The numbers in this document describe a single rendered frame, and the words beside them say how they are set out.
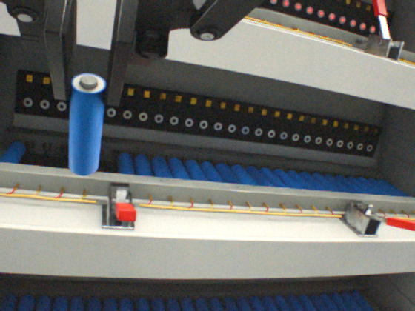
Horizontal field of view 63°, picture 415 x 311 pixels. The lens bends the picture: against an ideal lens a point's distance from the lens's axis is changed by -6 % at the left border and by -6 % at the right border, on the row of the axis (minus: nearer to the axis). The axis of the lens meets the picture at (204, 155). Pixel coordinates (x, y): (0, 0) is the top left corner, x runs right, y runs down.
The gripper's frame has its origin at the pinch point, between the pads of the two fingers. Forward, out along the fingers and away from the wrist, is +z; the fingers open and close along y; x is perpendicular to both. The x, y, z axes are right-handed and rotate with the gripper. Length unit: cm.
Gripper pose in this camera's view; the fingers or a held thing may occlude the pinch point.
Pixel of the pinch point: (91, 46)
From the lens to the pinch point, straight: 16.8
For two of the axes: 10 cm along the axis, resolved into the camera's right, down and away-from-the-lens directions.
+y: -9.5, -0.9, -3.0
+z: -3.1, 1.9, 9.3
